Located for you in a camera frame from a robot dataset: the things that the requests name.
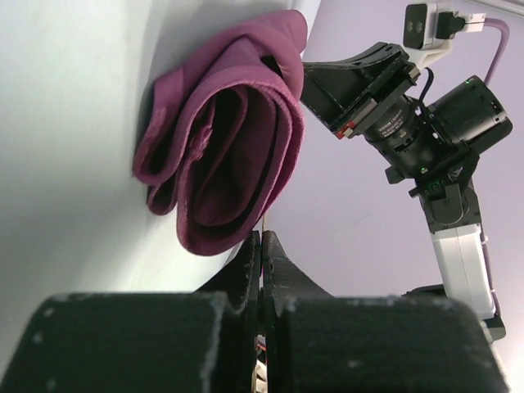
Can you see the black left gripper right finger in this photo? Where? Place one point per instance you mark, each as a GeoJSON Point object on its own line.
{"type": "Point", "coordinates": [317, 342]}

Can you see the magenta satin napkin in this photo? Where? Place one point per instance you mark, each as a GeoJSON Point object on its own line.
{"type": "Point", "coordinates": [225, 131]}

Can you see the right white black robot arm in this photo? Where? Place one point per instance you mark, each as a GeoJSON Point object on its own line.
{"type": "Point", "coordinates": [469, 120]}

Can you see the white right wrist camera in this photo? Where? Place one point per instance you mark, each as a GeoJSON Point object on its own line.
{"type": "Point", "coordinates": [430, 27]}

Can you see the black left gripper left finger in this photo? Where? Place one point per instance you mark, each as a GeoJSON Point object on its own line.
{"type": "Point", "coordinates": [202, 341]}

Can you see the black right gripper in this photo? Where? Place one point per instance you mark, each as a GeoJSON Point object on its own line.
{"type": "Point", "coordinates": [365, 95]}

